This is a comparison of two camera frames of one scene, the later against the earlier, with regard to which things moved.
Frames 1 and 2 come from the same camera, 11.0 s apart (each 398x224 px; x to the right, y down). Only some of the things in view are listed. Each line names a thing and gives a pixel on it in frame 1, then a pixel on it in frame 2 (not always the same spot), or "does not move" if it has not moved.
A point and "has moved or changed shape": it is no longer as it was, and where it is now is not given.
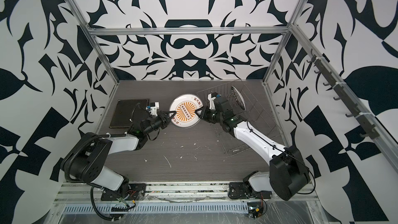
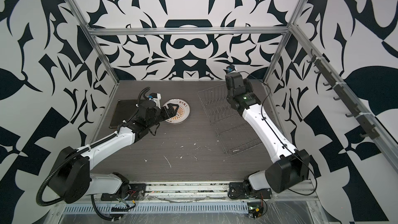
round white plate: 185,106 has moved or changed shape
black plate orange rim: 122,115 does not move
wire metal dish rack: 229,105 does not move
